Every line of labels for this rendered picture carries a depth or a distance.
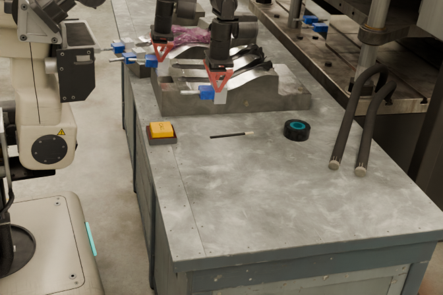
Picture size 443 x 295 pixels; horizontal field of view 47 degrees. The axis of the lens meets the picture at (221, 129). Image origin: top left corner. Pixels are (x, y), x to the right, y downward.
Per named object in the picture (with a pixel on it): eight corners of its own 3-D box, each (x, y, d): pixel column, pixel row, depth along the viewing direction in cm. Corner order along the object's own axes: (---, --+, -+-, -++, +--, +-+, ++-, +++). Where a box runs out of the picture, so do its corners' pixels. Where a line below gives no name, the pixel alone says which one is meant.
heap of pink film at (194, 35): (165, 56, 190) (165, 35, 186) (145, 39, 203) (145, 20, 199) (225, 47, 203) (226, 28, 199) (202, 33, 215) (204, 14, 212)
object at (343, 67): (350, 116, 189) (354, 98, 186) (248, 9, 298) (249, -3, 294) (535, 106, 211) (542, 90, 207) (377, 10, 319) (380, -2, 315)
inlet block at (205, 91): (181, 105, 147) (182, 87, 144) (178, 97, 151) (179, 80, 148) (225, 104, 150) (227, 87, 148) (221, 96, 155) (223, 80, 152)
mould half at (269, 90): (161, 116, 161) (162, 77, 155) (150, 81, 183) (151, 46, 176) (308, 110, 174) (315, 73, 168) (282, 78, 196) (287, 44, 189)
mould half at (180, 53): (139, 78, 185) (140, 50, 179) (113, 53, 203) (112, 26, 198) (254, 60, 209) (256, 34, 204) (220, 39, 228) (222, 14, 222)
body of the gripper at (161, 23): (169, 31, 173) (171, 9, 169) (173, 42, 165) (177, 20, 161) (149, 29, 171) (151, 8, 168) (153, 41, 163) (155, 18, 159)
